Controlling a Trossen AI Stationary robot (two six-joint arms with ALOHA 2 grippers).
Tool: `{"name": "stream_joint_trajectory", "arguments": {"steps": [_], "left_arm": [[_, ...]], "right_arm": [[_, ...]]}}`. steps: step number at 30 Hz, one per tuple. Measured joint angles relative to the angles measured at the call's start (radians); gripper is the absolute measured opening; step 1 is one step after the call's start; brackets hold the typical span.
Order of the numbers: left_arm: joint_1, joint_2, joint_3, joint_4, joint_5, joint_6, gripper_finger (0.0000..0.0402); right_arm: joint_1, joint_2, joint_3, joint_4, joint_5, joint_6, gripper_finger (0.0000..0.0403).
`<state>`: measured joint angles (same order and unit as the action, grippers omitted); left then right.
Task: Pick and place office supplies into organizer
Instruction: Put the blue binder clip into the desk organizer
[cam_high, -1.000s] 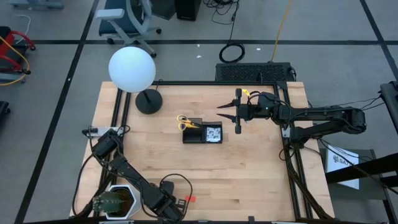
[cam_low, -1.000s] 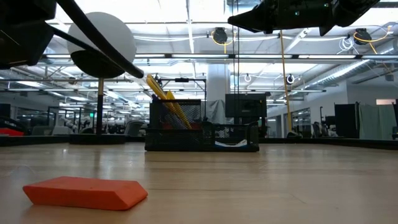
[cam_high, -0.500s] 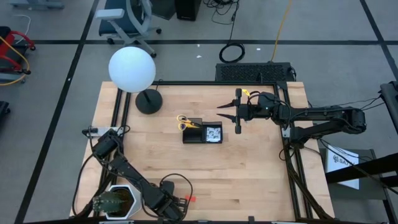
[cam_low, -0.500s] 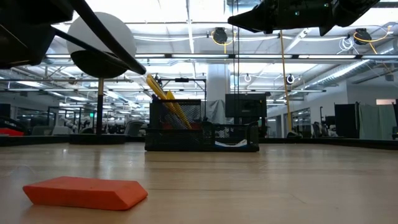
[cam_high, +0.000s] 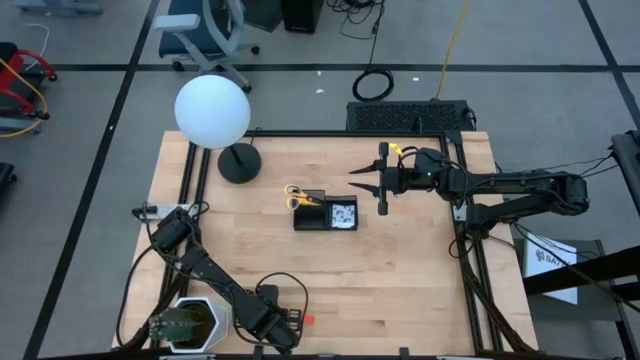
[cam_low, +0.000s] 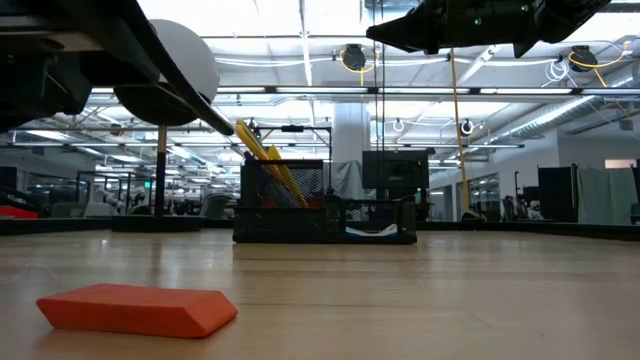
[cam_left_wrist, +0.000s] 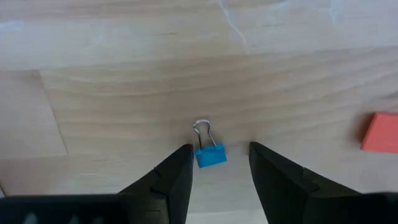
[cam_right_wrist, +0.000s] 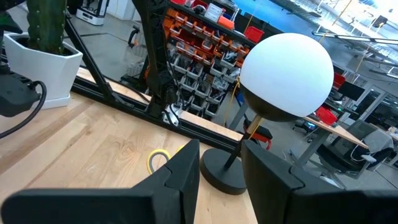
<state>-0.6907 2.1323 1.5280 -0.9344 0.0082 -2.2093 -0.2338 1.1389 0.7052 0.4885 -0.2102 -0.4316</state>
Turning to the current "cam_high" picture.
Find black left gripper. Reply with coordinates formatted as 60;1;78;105
259;307;305;351

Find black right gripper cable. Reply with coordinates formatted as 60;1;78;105
397;145;426;169

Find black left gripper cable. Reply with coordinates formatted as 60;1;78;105
254;271;310;326

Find yellow hanging cable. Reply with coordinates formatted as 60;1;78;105
434;0;472;100

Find white floor cable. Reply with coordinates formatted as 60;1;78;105
19;22;51;71

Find black aluminium table frame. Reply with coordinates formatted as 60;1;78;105
149;128;539;359

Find tangled black floor cables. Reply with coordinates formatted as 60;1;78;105
327;0;386;66

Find gray metal base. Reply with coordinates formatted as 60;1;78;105
14;0;105;16

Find black box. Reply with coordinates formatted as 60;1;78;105
279;0;325;35

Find red and black cart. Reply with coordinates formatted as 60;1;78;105
0;42;59;139

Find blue and gray office chair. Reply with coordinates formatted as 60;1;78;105
152;0;261;94

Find black metal beam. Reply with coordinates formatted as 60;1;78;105
522;244;640;301

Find white globe table lamp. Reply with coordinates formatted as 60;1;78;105
173;74;263;185

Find white paper sign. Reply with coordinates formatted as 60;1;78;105
523;232;579;306

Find cactus in white hexagonal pot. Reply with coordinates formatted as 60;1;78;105
148;296;230;355

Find yellow-handled scissors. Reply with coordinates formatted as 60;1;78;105
283;183;309;212

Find black computer tower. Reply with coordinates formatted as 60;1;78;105
345;99;476;134

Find black mesh desk organizer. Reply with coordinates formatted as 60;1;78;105
292;188;359;232

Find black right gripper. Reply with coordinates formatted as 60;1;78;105
348;142;422;216

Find dark side table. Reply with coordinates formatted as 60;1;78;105
509;237;640;360

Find coiled black cable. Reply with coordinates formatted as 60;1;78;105
351;68;395;103

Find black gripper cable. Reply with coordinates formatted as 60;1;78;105
254;271;310;326
397;145;426;169

